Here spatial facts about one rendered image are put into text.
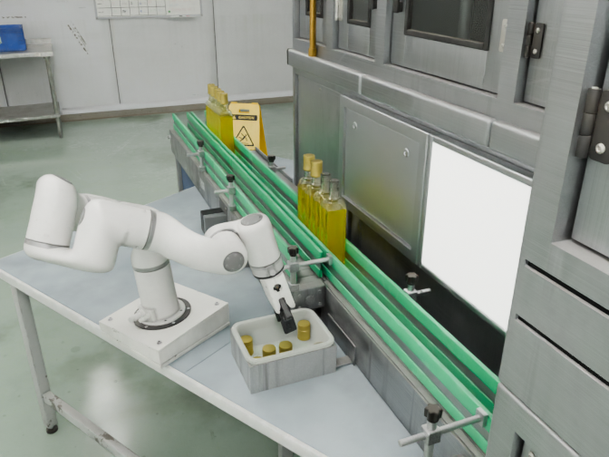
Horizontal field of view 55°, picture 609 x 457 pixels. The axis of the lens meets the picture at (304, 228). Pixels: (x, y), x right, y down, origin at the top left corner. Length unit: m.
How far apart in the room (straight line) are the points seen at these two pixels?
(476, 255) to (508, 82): 0.36
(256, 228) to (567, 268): 0.79
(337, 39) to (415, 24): 0.43
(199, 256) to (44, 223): 0.31
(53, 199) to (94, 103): 6.16
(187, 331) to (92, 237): 0.47
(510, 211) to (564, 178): 0.61
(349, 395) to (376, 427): 0.11
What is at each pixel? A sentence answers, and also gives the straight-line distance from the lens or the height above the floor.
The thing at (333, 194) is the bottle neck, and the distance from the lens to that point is 1.56.
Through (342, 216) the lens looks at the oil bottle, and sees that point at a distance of 1.58.
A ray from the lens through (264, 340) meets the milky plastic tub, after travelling 1.54.
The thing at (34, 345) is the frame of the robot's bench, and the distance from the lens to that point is 2.36.
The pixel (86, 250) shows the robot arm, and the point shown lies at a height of 1.17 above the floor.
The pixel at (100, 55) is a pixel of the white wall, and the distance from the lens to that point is 7.30.
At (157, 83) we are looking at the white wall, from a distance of 7.41.
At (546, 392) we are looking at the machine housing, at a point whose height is 1.28.
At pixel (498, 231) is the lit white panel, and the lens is 1.21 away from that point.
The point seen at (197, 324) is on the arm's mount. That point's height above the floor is 0.81.
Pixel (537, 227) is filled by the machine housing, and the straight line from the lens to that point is 0.60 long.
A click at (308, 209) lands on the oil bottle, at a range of 1.69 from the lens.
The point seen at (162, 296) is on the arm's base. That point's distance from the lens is 1.56.
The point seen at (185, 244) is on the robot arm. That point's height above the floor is 1.16.
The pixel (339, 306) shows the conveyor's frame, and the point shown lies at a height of 0.86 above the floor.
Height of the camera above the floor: 1.67
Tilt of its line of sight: 24 degrees down
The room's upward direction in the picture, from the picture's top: straight up
